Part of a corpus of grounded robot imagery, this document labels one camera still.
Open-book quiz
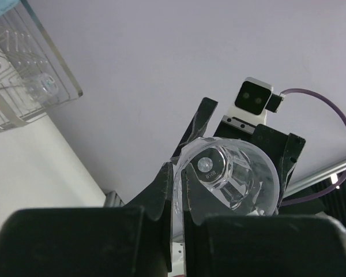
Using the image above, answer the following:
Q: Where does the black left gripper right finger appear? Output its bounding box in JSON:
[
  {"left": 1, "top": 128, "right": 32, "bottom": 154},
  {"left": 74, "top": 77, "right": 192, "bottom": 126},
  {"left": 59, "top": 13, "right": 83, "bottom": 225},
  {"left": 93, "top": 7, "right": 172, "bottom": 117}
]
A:
[{"left": 182, "top": 169, "right": 346, "bottom": 276}]

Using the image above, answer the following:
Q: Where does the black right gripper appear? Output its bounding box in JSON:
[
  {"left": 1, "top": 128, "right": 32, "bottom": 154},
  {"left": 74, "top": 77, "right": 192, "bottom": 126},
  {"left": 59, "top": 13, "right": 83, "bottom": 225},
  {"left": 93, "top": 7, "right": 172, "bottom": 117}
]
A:
[{"left": 170, "top": 97, "right": 306, "bottom": 215}]

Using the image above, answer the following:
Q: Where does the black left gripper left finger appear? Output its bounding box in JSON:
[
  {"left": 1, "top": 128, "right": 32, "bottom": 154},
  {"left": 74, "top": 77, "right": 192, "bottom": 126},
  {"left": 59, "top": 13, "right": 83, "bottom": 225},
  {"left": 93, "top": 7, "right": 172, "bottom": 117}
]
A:
[{"left": 0, "top": 162, "right": 174, "bottom": 276}]

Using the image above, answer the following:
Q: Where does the clear glass cup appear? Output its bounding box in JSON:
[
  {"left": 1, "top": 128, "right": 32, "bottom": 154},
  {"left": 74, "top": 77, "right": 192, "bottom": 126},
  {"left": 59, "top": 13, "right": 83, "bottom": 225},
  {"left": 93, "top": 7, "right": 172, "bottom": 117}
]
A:
[
  {"left": 22, "top": 73, "right": 59, "bottom": 103},
  {"left": 174, "top": 137, "right": 280, "bottom": 220}
]

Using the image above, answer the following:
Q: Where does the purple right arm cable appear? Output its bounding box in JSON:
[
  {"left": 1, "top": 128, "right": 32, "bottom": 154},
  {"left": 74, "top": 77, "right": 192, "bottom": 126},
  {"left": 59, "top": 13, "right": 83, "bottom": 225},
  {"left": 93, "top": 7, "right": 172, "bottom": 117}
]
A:
[{"left": 280, "top": 88, "right": 346, "bottom": 207}]

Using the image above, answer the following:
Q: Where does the metal wire dish rack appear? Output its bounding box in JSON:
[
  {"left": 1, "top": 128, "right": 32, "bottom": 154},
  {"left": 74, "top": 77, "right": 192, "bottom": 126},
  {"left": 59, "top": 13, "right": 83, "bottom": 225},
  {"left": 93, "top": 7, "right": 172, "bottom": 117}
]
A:
[{"left": 0, "top": 1, "right": 83, "bottom": 132}]

